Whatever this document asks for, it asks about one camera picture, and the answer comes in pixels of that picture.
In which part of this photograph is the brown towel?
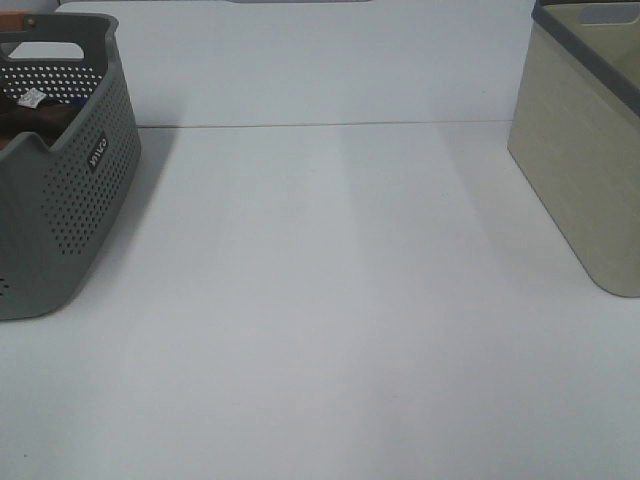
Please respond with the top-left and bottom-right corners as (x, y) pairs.
(1, 96), (81, 149)

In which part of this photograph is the grey perforated laundry basket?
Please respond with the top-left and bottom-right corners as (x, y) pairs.
(1, 13), (141, 321)

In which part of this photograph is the beige storage bin grey rim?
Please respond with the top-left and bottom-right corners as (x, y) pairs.
(507, 1), (639, 298)

